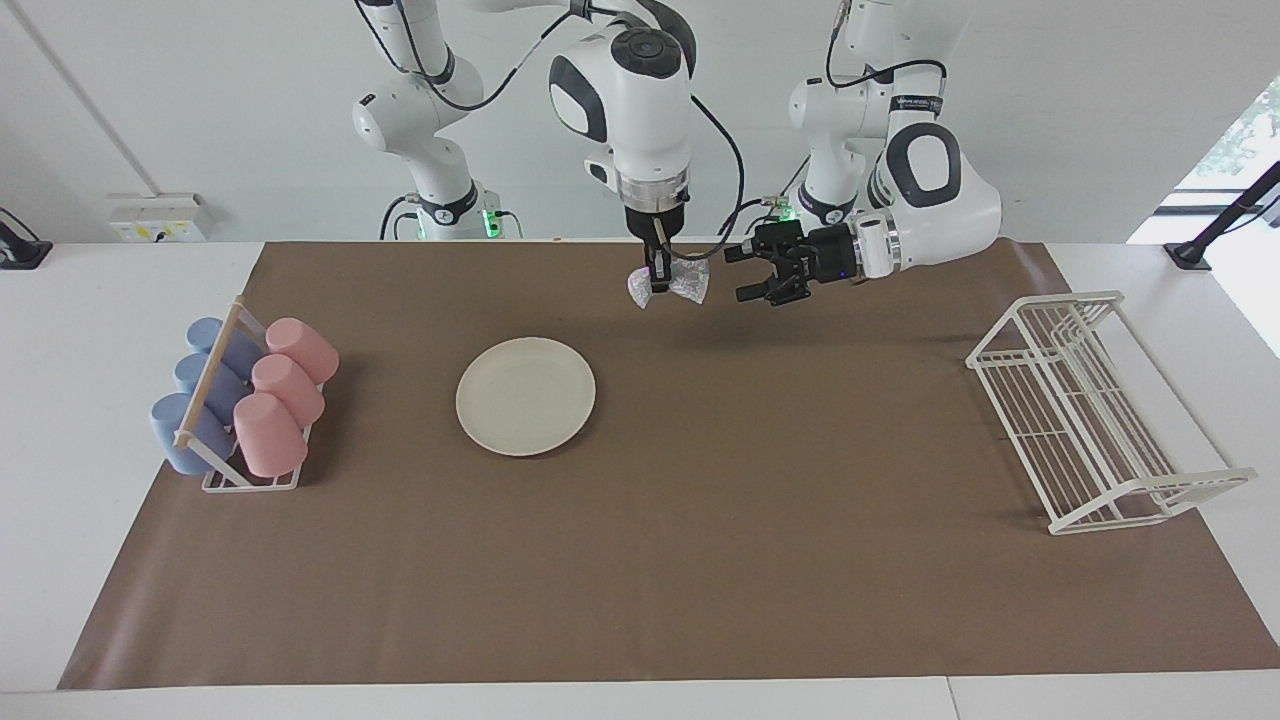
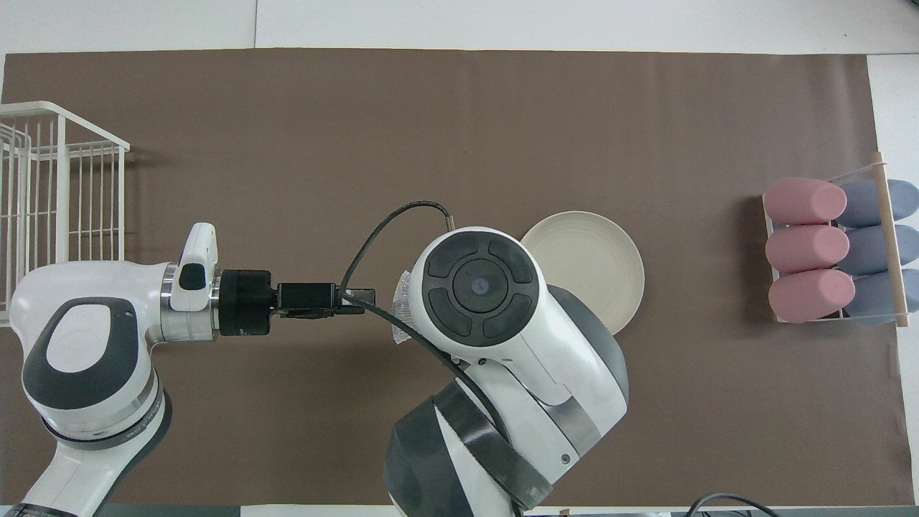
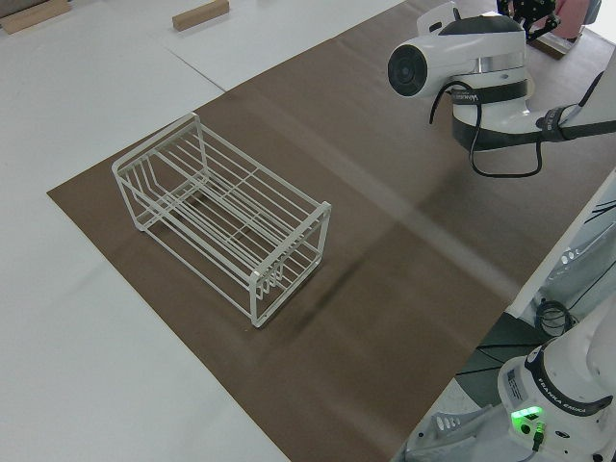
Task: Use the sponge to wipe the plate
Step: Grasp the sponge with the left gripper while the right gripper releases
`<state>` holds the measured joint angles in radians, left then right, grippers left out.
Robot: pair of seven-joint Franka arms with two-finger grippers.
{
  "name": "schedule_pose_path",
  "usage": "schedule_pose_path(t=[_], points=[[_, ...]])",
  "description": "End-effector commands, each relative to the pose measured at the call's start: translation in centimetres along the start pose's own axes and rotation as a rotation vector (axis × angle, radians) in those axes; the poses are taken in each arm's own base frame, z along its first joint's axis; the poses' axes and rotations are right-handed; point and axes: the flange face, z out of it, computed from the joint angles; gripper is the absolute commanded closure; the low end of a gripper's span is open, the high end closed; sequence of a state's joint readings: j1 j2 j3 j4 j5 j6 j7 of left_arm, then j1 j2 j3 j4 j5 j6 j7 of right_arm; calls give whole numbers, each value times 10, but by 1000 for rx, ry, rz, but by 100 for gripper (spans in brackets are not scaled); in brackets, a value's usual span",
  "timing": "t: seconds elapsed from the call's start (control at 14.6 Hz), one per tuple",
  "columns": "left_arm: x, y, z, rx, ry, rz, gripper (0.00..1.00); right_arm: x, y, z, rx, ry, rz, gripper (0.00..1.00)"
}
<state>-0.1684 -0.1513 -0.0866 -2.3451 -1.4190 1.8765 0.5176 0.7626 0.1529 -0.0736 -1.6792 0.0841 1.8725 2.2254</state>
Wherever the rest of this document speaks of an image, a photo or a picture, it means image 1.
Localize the white wall outlet box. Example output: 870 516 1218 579
108 193 209 244

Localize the black base cable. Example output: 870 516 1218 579
379 193 419 241
718 155 813 237

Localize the blue plastic cup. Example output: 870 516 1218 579
186 317 263 379
174 352 251 421
150 392 237 476

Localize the brown table mat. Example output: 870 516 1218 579
57 240 1280 691

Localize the pink plastic cup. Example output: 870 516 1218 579
265 317 340 385
250 354 326 426
233 392 309 478

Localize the window with greenery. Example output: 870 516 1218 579
1128 75 1280 359

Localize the black right base cable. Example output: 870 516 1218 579
379 193 419 241

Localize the cream round plate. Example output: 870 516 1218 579
455 336 597 458

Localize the black left base cable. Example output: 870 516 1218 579
718 155 813 237

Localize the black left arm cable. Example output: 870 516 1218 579
825 0 946 91

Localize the white wire dish rack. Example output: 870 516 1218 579
965 290 1258 536

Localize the black table clamp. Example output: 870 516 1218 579
0 207 53 271

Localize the cup rack with wooden bar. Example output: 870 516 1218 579
172 296 321 493

